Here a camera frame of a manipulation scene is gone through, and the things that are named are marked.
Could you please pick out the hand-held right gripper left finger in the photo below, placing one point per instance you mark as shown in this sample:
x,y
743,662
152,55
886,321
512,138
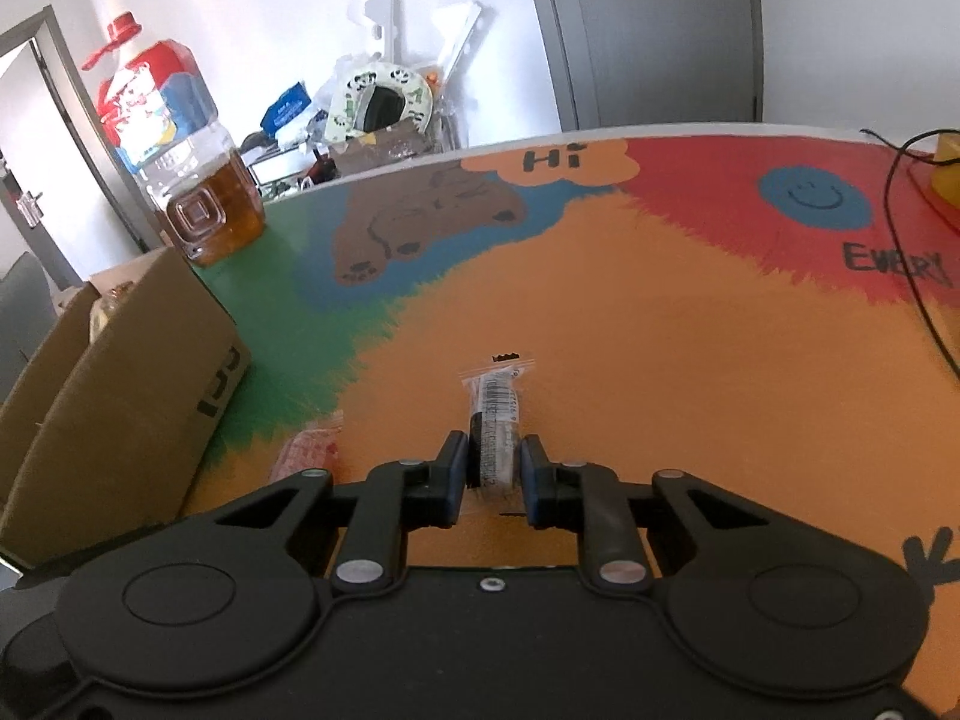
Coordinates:
x,y
455,480

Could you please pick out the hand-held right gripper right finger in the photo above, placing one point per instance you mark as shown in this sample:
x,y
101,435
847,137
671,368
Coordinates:
x,y
534,480

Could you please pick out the small clear snack packet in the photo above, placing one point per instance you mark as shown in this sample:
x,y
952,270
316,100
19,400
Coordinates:
x,y
495,405

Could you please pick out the cardboard box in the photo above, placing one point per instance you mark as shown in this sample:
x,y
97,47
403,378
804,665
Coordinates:
x,y
112,420

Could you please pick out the clear biscuit packet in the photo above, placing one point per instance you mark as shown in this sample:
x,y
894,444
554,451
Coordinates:
x,y
111,311

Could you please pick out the orange snack packet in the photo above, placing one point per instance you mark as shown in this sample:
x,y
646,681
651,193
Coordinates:
x,y
307,448

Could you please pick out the colourful cartoon table mat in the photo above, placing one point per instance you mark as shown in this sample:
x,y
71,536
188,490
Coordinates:
x,y
637,330

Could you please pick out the brown SF paper bag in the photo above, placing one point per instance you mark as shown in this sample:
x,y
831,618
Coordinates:
x,y
390,150

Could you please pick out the blue bag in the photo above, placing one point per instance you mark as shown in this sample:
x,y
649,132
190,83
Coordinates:
x,y
286,106

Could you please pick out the large tea bottle red cap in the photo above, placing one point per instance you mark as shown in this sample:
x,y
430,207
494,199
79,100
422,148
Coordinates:
x,y
180,165

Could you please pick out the grey door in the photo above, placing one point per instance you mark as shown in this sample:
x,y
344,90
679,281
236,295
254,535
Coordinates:
x,y
645,37

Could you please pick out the grey chair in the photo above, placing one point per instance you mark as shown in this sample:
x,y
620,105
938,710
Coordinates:
x,y
22,307

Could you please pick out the yellow packet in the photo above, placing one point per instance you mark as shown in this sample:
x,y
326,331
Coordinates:
x,y
946,172

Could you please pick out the short white plastic bracket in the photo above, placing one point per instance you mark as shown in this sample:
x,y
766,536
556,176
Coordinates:
x,y
461,45

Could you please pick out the tall white plastic bracket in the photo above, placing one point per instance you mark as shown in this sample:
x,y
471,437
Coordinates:
x,y
379,0

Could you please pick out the grey doorway frame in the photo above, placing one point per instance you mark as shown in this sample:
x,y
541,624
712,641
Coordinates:
x,y
75,127

